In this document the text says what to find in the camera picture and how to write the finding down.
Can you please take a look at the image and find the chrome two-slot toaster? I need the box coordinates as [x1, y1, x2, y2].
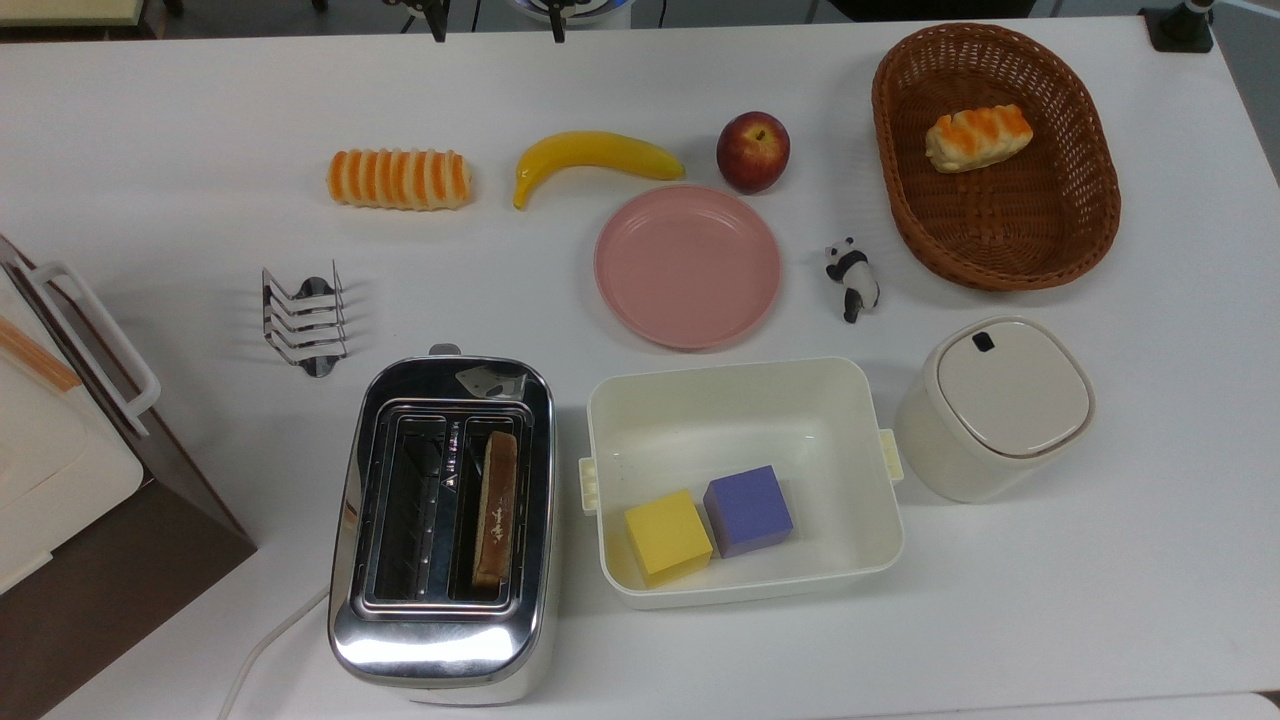
[327, 344, 558, 705]

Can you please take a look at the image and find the yellow banana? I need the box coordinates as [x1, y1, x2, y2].
[512, 131, 687, 211]

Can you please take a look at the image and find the long orange striped bread roll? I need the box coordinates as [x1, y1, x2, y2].
[326, 148, 474, 213]

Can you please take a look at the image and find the red apple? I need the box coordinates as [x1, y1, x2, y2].
[716, 111, 792, 195]

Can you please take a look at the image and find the pink plate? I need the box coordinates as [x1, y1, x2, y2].
[594, 184, 783, 352]

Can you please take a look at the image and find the metal toast rack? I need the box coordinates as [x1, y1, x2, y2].
[261, 261, 350, 379]

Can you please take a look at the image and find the beige board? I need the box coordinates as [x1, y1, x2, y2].
[0, 0, 148, 28]

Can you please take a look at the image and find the panda figurine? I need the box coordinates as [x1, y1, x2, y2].
[824, 236, 882, 325]

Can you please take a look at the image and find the short orange striped bread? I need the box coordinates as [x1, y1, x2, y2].
[924, 104, 1035, 175]

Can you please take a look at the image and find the white plastic box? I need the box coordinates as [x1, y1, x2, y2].
[578, 356, 907, 611]

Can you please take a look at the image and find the toast slice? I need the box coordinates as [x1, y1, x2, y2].
[471, 430, 520, 589]

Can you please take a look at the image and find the brown wicker basket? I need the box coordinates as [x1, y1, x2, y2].
[871, 23, 1123, 293]

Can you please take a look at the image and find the purple cube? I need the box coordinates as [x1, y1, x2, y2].
[703, 465, 796, 559]

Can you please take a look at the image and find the yellow cube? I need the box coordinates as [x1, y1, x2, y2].
[624, 489, 715, 589]

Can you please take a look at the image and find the white lidded canister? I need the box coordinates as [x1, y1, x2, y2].
[893, 316, 1097, 505]

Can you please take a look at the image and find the white brown oven with handle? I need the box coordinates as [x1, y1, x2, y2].
[0, 233, 258, 720]

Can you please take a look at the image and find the black camera stand base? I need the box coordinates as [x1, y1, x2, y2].
[1139, 0, 1217, 54]

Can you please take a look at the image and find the white toaster power cable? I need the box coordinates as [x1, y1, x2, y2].
[217, 585, 332, 720]

